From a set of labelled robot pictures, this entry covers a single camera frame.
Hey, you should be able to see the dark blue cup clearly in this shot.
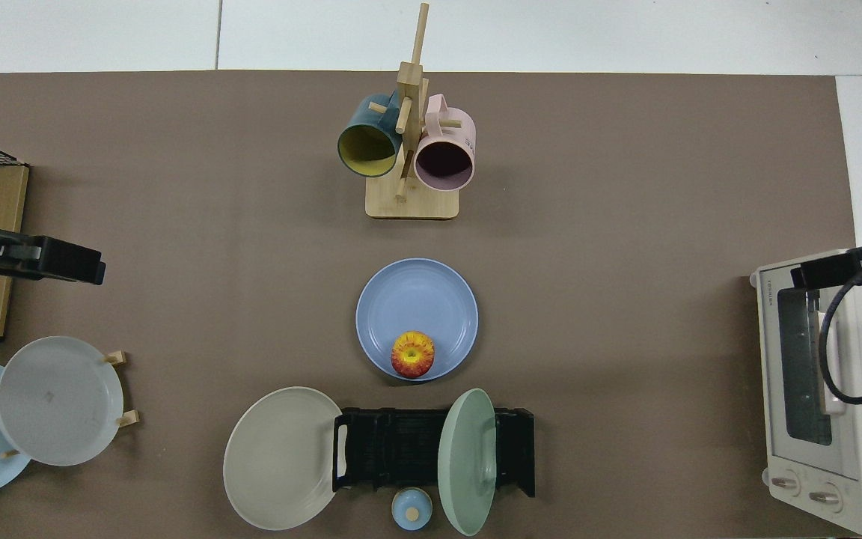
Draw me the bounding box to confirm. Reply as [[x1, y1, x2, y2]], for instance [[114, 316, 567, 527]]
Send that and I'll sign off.
[[337, 93, 404, 178]]

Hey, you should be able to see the wooden cup stand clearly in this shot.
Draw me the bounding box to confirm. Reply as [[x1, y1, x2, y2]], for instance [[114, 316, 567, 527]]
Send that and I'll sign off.
[[365, 2, 460, 220]]

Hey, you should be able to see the red yellow apple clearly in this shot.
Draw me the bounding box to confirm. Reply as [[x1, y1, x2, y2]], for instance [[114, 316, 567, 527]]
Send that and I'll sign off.
[[391, 331, 436, 379]]

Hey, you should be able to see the brown table cloth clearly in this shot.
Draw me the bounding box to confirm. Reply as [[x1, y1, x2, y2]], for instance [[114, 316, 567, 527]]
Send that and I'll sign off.
[[0, 71, 858, 539]]

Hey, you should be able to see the wooden plate rack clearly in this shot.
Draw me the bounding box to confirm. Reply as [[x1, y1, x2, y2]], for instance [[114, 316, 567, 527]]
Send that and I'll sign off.
[[0, 350, 140, 460]]

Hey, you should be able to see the grey plate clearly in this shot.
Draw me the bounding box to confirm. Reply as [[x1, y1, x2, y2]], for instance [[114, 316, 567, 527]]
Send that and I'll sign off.
[[0, 336, 125, 467]]

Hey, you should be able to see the beige plate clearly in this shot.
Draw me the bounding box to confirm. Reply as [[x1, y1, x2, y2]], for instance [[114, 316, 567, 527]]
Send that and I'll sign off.
[[223, 386, 343, 532]]

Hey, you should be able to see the black dish rack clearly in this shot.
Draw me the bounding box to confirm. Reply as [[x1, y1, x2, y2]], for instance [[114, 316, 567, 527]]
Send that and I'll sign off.
[[332, 408, 536, 499]]

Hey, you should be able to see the small blue round thing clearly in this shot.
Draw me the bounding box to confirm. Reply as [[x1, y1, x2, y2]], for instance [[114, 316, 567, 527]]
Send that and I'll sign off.
[[391, 487, 433, 532]]

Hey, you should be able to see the pink cup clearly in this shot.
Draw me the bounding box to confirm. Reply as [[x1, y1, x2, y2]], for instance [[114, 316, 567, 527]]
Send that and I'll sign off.
[[413, 94, 477, 192]]

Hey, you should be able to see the green plate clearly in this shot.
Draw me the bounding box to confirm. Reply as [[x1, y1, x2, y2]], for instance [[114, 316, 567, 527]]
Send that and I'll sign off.
[[437, 388, 498, 537]]

